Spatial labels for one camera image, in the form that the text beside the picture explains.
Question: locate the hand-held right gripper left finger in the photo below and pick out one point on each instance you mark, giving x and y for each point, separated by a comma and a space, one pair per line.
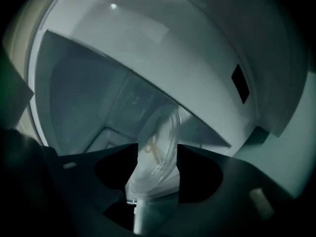
111, 167

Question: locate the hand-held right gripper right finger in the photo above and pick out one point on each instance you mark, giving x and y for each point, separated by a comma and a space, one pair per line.
197, 176

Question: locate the white microwave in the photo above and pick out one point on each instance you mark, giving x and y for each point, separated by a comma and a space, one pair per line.
172, 58

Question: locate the beige turntable drive coupler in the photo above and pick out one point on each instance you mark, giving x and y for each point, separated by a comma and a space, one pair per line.
151, 149

